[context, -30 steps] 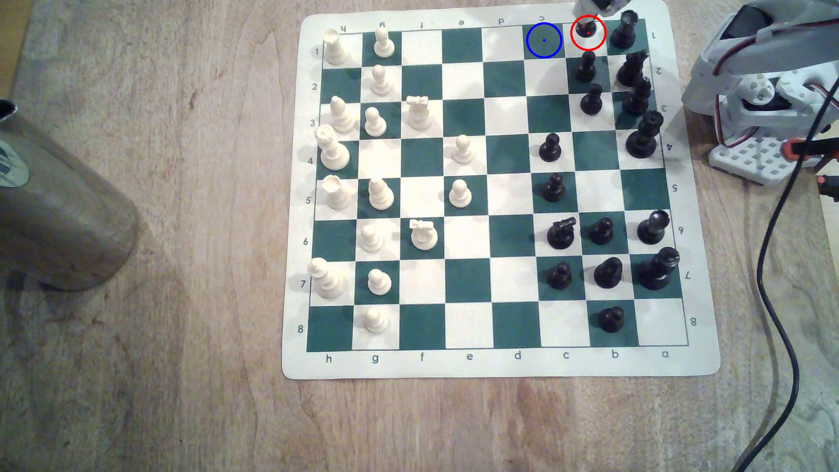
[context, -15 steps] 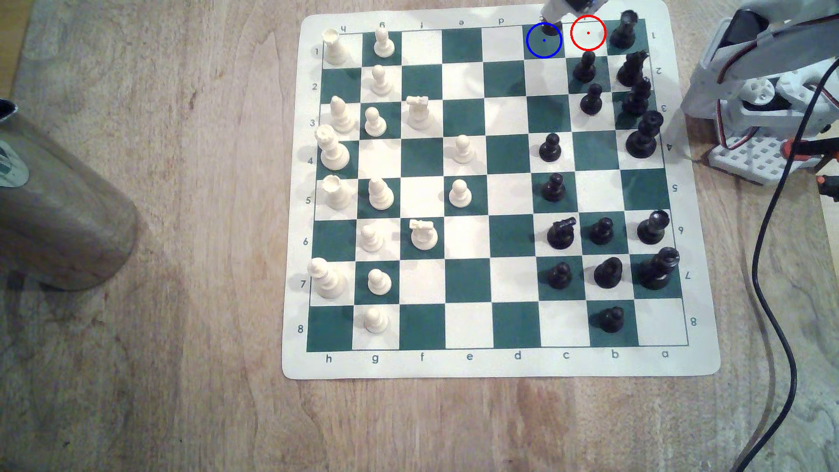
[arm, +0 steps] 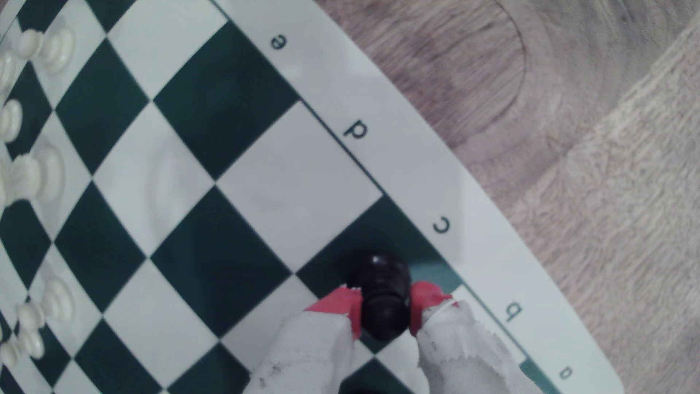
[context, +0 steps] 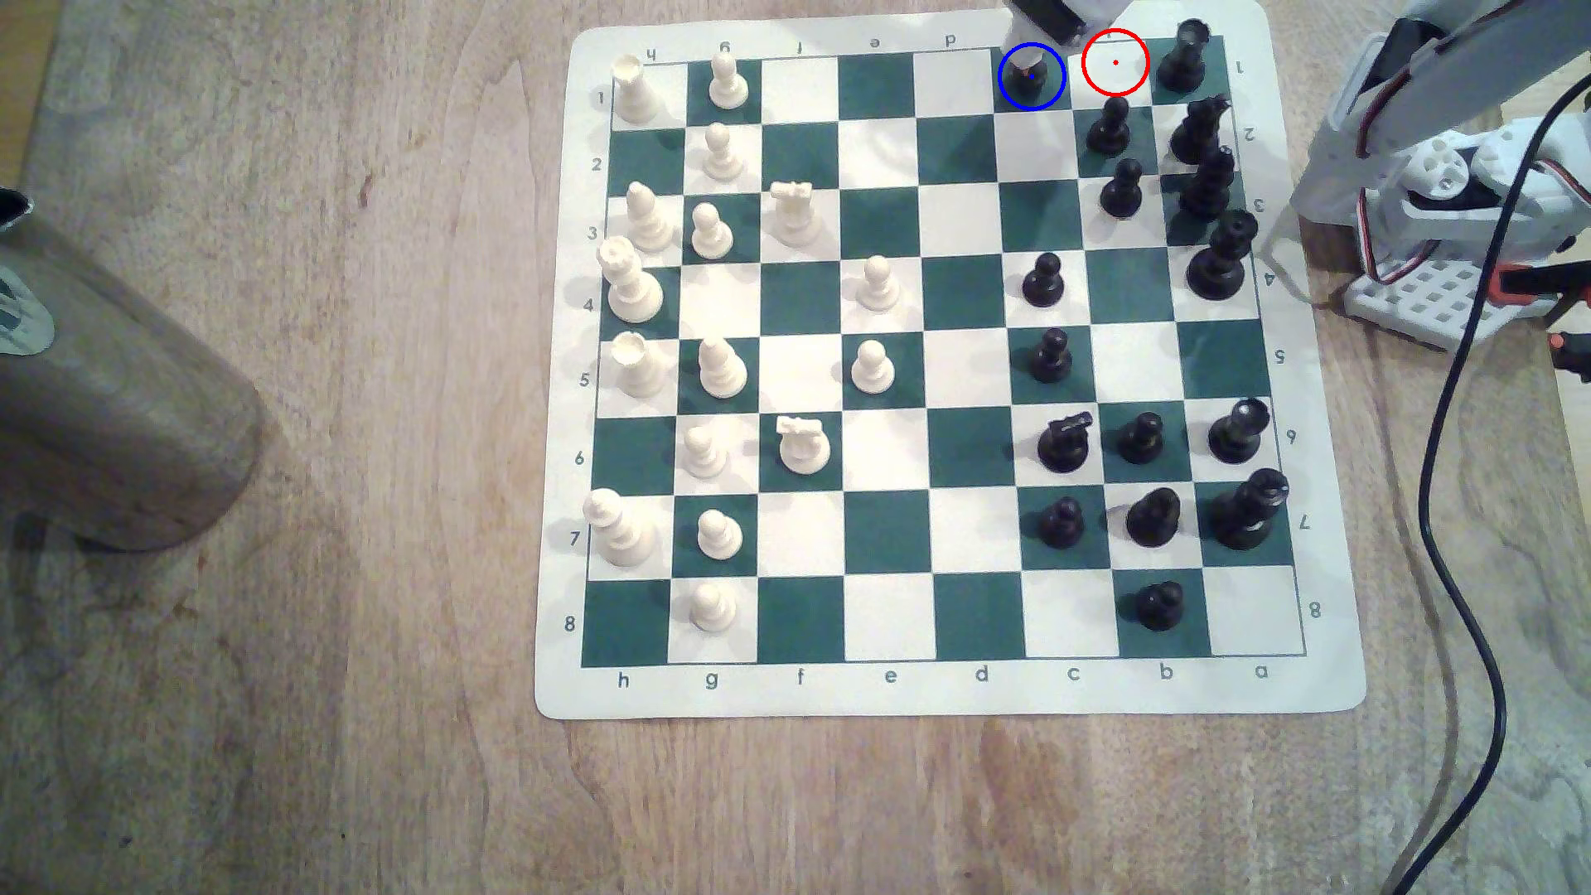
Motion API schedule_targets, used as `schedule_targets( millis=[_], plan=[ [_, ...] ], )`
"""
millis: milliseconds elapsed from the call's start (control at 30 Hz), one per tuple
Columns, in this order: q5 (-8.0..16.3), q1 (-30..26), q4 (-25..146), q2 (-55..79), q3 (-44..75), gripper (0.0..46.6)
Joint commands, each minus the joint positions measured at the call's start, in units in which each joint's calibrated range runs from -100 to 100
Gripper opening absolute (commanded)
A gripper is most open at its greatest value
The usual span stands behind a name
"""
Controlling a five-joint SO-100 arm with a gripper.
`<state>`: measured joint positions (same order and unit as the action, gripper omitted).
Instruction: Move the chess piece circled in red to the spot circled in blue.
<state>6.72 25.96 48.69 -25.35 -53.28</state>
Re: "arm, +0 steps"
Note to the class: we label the black chess pawn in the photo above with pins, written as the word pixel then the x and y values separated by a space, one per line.
pixel 383 295

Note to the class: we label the white chess pawn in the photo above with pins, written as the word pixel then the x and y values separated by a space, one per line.
pixel 10 120
pixel 54 298
pixel 27 343
pixel 54 49

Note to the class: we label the green white chess board mat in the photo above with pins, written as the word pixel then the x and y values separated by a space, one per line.
pixel 295 186

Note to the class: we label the white chess rook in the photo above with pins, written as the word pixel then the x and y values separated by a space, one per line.
pixel 30 175

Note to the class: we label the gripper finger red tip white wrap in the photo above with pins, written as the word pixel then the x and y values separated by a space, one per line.
pixel 465 350
pixel 311 350

